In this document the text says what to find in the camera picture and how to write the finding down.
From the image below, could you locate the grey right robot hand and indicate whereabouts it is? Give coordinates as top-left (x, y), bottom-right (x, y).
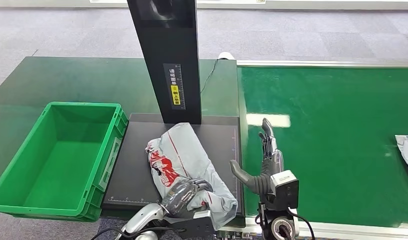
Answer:
top-left (229, 117), bottom-right (285, 196)

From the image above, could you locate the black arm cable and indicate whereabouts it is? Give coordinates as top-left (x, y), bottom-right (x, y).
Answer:
top-left (90, 226), bottom-right (186, 240)
top-left (286, 206), bottom-right (316, 240)

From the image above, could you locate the black inbound scanning machine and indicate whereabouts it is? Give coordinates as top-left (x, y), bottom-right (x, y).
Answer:
top-left (101, 0), bottom-right (247, 229)

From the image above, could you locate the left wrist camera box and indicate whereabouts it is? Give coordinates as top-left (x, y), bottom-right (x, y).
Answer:
top-left (172, 210), bottom-right (216, 240)

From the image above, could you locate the green conveyor belt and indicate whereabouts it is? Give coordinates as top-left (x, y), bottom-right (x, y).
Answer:
top-left (236, 59), bottom-right (408, 240)

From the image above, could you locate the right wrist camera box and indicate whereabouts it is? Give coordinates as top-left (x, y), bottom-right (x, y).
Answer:
top-left (269, 169), bottom-right (301, 212)

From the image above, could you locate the green plastic crate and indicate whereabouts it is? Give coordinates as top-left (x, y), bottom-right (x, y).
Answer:
top-left (0, 101), bottom-right (129, 223)

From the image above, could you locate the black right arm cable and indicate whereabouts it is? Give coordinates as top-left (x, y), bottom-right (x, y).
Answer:
top-left (286, 206), bottom-right (316, 240)

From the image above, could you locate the thin black machine cable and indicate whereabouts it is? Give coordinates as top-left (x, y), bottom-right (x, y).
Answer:
top-left (199, 58), bottom-right (220, 96)

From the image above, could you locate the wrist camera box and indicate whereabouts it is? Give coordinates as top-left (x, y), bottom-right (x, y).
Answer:
top-left (269, 169), bottom-right (301, 212)
top-left (172, 210), bottom-right (216, 240)

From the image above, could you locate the white cylindrical object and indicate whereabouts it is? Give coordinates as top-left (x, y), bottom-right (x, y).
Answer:
top-left (217, 51), bottom-right (237, 62)

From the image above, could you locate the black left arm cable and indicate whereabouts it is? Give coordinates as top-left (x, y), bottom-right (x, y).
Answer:
top-left (90, 226), bottom-right (186, 240)

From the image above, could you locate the grey red-printed courier package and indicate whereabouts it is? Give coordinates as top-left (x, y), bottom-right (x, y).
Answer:
top-left (144, 122), bottom-right (239, 231)

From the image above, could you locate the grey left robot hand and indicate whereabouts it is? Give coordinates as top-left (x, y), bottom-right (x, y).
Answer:
top-left (160, 178), bottom-right (214, 220)

